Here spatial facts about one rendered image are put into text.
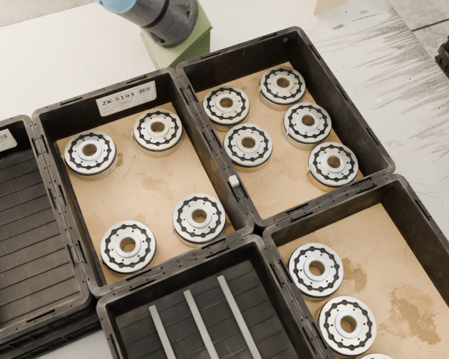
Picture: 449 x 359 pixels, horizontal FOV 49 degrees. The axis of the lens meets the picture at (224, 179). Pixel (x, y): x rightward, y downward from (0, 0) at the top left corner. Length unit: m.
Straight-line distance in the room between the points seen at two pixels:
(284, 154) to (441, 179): 0.42
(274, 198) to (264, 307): 0.22
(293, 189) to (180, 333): 0.36
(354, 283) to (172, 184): 0.41
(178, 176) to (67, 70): 0.50
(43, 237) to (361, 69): 0.91
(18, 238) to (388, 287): 0.71
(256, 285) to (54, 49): 0.85
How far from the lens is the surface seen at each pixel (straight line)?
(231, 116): 1.06
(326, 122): 1.08
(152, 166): 1.03
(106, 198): 1.01
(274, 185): 1.02
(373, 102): 1.35
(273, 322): 0.93
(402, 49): 1.50
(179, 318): 0.92
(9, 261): 1.01
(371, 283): 0.99
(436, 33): 2.65
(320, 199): 0.91
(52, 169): 0.95
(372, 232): 1.02
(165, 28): 1.22
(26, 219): 1.04
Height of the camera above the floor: 1.73
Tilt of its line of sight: 63 degrees down
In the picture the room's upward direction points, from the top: 5 degrees clockwise
